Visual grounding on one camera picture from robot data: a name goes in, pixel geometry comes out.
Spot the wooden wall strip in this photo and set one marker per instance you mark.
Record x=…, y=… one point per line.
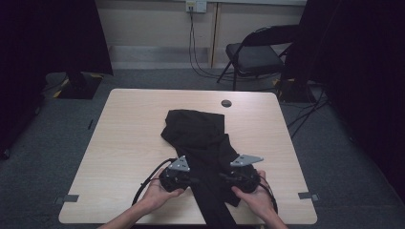
x=214, y=35

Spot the white wall socket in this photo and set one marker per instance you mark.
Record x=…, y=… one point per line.
x=196, y=5

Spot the black stand base yellow tape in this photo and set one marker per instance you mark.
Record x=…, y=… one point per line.
x=294, y=92
x=79, y=87

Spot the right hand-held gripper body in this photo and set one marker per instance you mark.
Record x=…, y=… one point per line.
x=246, y=178

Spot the black pants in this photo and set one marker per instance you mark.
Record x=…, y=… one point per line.
x=200, y=140

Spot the person's right hand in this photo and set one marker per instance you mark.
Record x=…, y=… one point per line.
x=256, y=200

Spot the grey tape strip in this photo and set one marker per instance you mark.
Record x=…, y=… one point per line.
x=308, y=196
x=68, y=199

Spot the grey wall skirting duct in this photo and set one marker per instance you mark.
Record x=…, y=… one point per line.
x=153, y=57

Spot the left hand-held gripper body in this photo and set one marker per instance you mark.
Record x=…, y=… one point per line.
x=175, y=176

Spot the black folding chair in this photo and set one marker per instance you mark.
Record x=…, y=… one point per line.
x=254, y=57

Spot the person's left hand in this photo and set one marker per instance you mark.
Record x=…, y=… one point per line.
x=157, y=197

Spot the black curtain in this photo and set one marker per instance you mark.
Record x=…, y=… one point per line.
x=359, y=63
x=47, y=47

